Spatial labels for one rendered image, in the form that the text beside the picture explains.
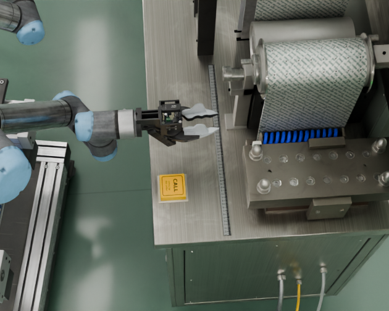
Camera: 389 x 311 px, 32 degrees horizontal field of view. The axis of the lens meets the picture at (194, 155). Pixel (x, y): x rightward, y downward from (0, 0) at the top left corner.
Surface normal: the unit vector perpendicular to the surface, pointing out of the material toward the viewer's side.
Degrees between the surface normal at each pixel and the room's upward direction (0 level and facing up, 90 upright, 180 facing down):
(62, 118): 75
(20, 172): 86
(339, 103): 90
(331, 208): 90
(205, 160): 0
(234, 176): 0
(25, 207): 0
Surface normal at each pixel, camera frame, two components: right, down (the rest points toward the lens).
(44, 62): 0.01, -0.41
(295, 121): 0.07, 0.91
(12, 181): 0.74, 0.57
